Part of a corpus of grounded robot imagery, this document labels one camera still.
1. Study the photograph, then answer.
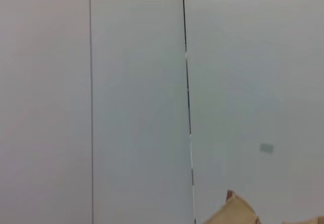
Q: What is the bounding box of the khaki canvas food bag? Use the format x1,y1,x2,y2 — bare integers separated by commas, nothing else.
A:
202,190,324,224

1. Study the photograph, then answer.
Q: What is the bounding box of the small grey wall plate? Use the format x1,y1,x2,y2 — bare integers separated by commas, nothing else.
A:
260,143,274,154

